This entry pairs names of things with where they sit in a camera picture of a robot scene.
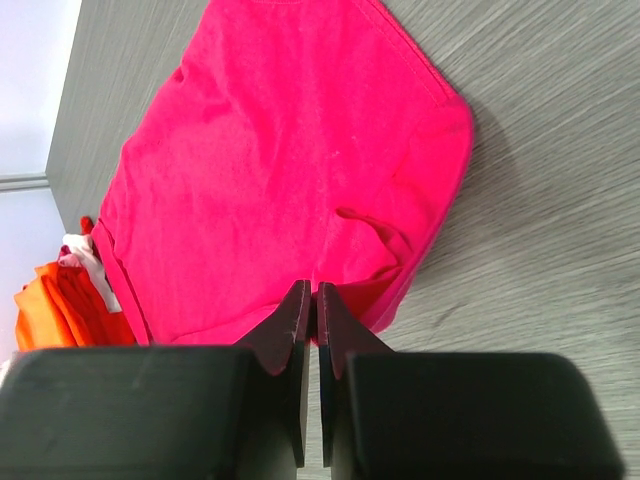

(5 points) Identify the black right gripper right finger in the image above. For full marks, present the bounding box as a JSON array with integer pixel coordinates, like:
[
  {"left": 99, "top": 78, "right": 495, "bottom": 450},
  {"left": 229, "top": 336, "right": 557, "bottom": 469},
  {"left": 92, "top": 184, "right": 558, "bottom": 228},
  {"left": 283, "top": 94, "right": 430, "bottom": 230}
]
[{"left": 316, "top": 283, "right": 625, "bottom": 479}]

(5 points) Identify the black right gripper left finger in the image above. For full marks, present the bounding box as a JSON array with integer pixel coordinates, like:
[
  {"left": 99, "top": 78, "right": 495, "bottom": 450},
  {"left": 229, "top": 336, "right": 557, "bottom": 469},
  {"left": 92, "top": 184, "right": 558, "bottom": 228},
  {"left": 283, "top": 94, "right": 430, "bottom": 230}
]
[{"left": 1, "top": 281, "right": 311, "bottom": 479}]

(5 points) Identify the pink t shirt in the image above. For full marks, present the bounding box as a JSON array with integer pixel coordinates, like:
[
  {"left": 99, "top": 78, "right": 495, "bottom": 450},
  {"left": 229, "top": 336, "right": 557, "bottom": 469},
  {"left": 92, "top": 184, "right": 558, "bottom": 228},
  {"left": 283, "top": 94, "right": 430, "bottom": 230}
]
[{"left": 92, "top": 1, "right": 473, "bottom": 345}]

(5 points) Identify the orange folded t shirt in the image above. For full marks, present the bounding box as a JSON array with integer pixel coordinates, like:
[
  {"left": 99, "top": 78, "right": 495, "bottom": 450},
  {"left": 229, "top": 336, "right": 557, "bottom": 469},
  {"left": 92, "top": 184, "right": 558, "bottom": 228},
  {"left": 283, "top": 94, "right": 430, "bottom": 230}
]
[{"left": 14, "top": 262, "right": 94, "bottom": 352}]

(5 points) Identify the white folded t shirt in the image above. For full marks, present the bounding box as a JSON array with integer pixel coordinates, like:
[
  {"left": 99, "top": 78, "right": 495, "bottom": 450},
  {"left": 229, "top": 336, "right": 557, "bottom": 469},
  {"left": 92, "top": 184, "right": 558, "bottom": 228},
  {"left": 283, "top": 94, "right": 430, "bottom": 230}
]
[{"left": 57, "top": 234, "right": 122, "bottom": 313}]

